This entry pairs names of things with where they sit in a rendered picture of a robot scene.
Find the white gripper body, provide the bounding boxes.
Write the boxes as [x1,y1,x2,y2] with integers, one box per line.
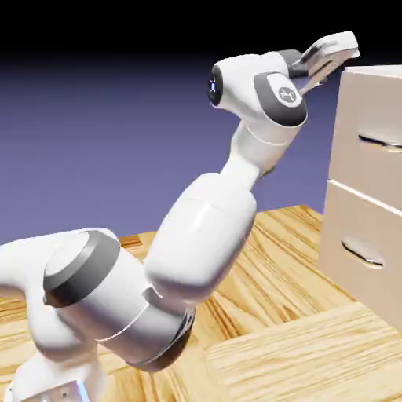
[298,31,361,96]

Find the beige drawer front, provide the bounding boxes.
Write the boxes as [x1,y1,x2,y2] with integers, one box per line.
[327,71,402,212]
[317,181,402,334]

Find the beige cabinet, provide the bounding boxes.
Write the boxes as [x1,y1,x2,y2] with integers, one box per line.
[316,64,402,334]

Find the curved silver drawer handle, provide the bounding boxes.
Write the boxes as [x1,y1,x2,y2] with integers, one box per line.
[340,236,385,270]
[357,133,402,154]

